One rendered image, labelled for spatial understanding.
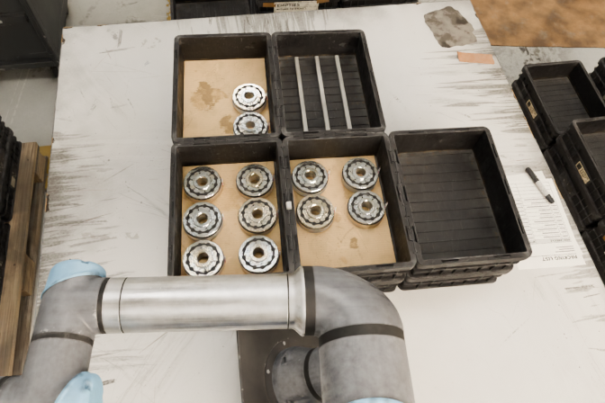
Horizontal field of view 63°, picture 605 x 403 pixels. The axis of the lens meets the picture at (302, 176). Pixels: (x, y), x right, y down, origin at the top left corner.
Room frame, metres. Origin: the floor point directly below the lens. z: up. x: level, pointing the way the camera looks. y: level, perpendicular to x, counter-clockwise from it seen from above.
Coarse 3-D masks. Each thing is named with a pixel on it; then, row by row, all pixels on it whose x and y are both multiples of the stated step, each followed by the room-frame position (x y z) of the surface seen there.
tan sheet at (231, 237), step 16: (224, 176) 0.67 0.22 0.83; (224, 192) 0.62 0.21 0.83; (272, 192) 0.64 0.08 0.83; (224, 208) 0.57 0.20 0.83; (224, 224) 0.52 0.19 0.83; (192, 240) 0.46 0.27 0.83; (224, 240) 0.48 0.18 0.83; (240, 240) 0.48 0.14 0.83; (256, 256) 0.44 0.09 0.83; (224, 272) 0.39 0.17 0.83; (240, 272) 0.40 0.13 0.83; (272, 272) 0.41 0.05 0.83
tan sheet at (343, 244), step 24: (336, 168) 0.74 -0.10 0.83; (336, 192) 0.66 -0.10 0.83; (336, 216) 0.59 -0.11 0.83; (384, 216) 0.61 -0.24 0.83; (312, 240) 0.51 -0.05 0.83; (336, 240) 0.51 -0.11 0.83; (360, 240) 0.52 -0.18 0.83; (384, 240) 0.53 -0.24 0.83; (312, 264) 0.44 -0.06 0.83; (336, 264) 0.45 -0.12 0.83; (360, 264) 0.46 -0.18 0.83
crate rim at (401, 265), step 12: (372, 132) 0.81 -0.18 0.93; (384, 132) 0.82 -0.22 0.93; (384, 144) 0.78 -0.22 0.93; (288, 156) 0.70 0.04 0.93; (288, 168) 0.67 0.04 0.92; (288, 180) 0.63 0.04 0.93; (396, 180) 0.67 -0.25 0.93; (288, 192) 0.59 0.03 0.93; (396, 192) 0.63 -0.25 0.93; (408, 228) 0.53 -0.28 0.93; (408, 240) 0.50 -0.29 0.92; (300, 264) 0.40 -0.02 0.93; (372, 264) 0.42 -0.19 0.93; (384, 264) 0.43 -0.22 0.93; (396, 264) 0.43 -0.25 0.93; (408, 264) 0.43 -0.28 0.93
